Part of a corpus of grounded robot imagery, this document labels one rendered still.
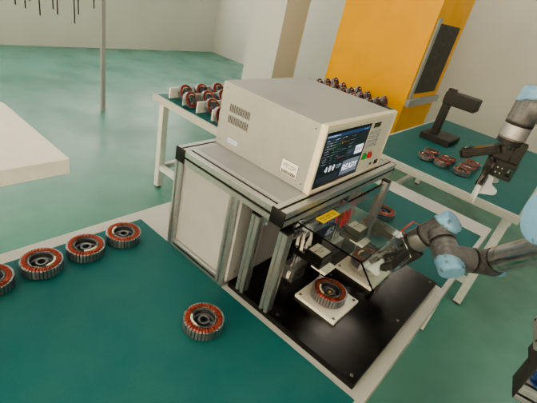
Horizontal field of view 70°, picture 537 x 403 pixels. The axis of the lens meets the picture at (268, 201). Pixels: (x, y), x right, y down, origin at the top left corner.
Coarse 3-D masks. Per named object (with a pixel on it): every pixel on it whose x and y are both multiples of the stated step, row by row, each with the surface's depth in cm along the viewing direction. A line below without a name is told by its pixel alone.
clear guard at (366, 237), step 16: (336, 208) 115; (352, 208) 117; (304, 224) 103; (320, 224) 105; (336, 224) 107; (352, 224) 109; (368, 224) 111; (384, 224) 113; (336, 240) 100; (352, 240) 102; (368, 240) 103; (384, 240) 105; (400, 240) 110; (352, 256) 95; (368, 256) 97; (384, 256) 102; (368, 272) 95; (384, 272) 99
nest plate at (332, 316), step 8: (304, 288) 124; (296, 296) 121; (304, 296) 121; (312, 304) 119; (344, 304) 122; (352, 304) 123; (320, 312) 116; (328, 312) 117; (336, 312) 118; (344, 312) 119; (328, 320) 115; (336, 320) 115
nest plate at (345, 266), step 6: (348, 258) 144; (336, 264) 139; (342, 264) 140; (348, 264) 141; (342, 270) 137; (348, 270) 137; (354, 270) 138; (360, 270) 139; (348, 276) 136; (354, 276) 135; (360, 276) 136; (360, 282) 133; (366, 282) 134; (366, 288) 132
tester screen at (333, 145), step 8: (360, 128) 113; (368, 128) 117; (328, 136) 100; (336, 136) 103; (344, 136) 107; (352, 136) 111; (360, 136) 115; (328, 144) 102; (336, 144) 106; (344, 144) 109; (352, 144) 114; (328, 152) 104; (336, 152) 108; (344, 152) 112; (360, 152) 121; (320, 160) 103; (328, 160) 107; (336, 160) 110; (344, 160) 115; (320, 168) 105; (336, 168) 113; (320, 176) 108; (336, 176) 116
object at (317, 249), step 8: (296, 248) 122; (312, 248) 120; (320, 248) 121; (296, 256) 126; (304, 256) 120; (312, 256) 118; (320, 256) 117; (328, 256) 119; (312, 264) 119; (320, 264) 117; (328, 264) 121; (320, 272) 118; (328, 272) 119
